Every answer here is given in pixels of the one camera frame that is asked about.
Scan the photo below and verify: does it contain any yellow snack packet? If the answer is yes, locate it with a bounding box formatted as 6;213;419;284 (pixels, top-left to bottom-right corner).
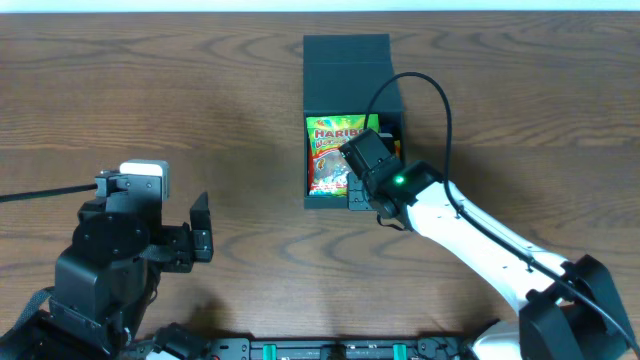
393;140;402;158

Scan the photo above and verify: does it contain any black gift box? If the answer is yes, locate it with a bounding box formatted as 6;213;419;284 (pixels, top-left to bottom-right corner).
303;35;405;209

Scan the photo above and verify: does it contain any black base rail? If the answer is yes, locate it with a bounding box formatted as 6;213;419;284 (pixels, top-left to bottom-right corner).
144;334;587;360

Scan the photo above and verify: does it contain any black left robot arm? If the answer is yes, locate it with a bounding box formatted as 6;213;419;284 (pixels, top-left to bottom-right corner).
1;193;214;359

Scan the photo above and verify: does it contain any Haribo gummy worms bag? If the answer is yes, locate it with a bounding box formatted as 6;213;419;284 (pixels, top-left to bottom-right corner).
306;114;380;197

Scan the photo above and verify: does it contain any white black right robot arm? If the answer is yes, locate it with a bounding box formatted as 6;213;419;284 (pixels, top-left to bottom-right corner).
349;156;639;359

